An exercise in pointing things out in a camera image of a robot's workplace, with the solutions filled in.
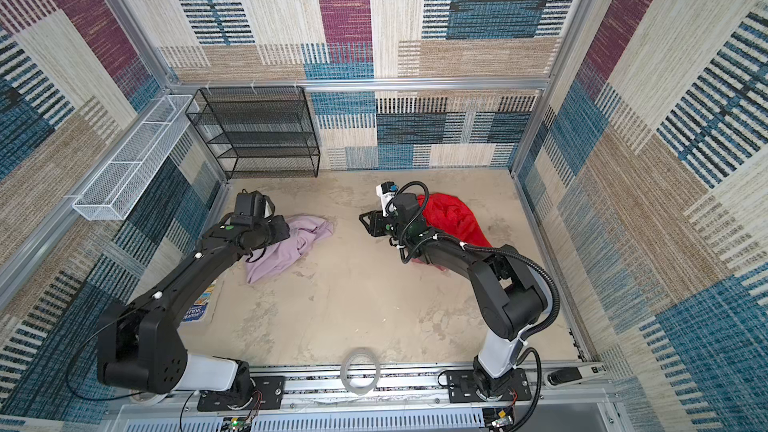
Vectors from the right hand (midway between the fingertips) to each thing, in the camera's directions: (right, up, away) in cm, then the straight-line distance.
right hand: (364, 220), depth 89 cm
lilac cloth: (-19, -4, +8) cm, 21 cm away
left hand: (-23, -1, -1) cm, 23 cm away
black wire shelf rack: (-39, +30, +20) cm, 54 cm away
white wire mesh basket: (-57, +7, -18) cm, 60 cm away
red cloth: (+26, +1, +10) cm, 28 cm away
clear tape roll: (-3, -38, -15) cm, 41 cm away
